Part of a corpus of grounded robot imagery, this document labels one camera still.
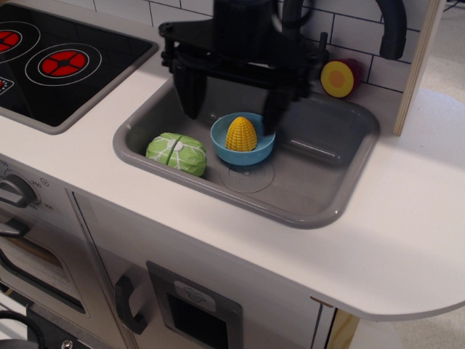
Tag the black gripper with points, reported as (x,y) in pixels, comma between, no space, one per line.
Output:
(260,57)

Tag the yellow toy corn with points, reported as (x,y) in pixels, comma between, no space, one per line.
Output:
(241,135)

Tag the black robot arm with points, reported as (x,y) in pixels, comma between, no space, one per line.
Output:
(252,14)

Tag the blue plastic bowl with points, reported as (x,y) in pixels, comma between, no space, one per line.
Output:
(260,153)

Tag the grey plastic sink basin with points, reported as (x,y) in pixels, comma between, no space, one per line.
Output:
(306,182)

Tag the green toy cabbage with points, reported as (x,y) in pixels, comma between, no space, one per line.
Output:
(179,152)

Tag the red yellow toy fruit half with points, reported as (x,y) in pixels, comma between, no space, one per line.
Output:
(340,78)

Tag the black toy faucet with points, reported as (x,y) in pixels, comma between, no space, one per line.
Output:
(374,33)

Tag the black toy stovetop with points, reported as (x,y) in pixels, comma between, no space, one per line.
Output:
(55,70)

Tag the wooden side panel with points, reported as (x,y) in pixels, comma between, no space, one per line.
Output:
(424,44)

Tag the grey toy dispenser panel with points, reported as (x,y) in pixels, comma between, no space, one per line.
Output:
(195,312)

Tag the grey oven knob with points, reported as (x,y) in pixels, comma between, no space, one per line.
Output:
(16,192)

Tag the toy oven door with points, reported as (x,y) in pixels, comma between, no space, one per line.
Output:
(54,273)

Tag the black cabinet door handle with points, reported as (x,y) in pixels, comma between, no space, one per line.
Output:
(134,322)

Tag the grey oven door handle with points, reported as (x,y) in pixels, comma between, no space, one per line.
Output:
(14,229)

